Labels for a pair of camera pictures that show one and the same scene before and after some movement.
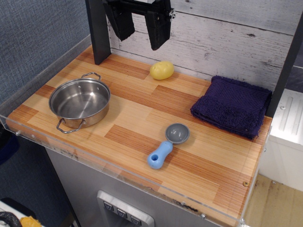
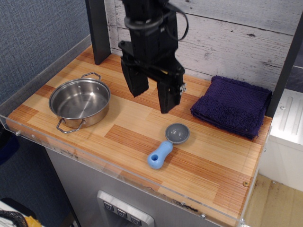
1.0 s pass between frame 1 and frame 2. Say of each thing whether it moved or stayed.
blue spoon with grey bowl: stayed
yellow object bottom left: stayed
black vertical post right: stayed
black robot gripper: moved
